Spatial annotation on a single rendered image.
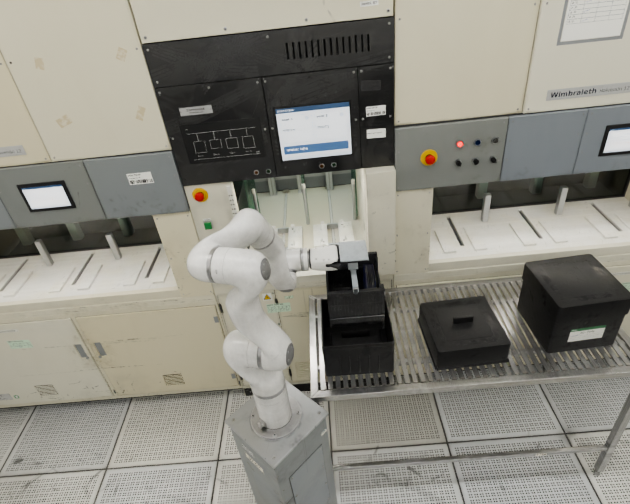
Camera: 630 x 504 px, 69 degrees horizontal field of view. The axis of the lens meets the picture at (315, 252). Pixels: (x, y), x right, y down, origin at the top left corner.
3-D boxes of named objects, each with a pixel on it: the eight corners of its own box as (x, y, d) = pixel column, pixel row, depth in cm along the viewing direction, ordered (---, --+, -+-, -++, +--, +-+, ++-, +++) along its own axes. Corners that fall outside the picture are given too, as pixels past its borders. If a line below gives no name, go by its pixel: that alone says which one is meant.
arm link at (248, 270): (256, 343, 158) (300, 349, 154) (243, 373, 150) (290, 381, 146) (216, 236, 124) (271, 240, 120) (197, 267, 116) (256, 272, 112)
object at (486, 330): (435, 371, 180) (437, 348, 172) (416, 319, 204) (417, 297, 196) (509, 362, 180) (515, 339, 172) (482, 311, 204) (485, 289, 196)
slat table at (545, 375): (326, 496, 219) (310, 398, 175) (322, 392, 268) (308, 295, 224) (601, 476, 215) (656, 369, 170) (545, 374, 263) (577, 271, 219)
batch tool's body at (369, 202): (244, 403, 267) (136, 48, 154) (257, 296, 345) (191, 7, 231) (394, 390, 264) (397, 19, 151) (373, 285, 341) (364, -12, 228)
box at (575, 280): (546, 355, 181) (560, 308, 166) (514, 306, 204) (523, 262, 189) (616, 345, 181) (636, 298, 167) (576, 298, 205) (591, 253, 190)
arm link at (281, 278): (275, 268, 137) (301, 292, 165) (273, 219, 142) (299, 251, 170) (247, 272, 138) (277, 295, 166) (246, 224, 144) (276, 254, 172)
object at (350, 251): (328, 296, 192) (322, 234, 174) (377, 292, 191) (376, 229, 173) (331, 339, 172) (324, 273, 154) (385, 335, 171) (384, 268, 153)
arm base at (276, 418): (274, 450, 159) (266, 418, 148) (240, 419, 170) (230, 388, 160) (312, 413, 169) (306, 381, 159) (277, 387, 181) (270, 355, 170)
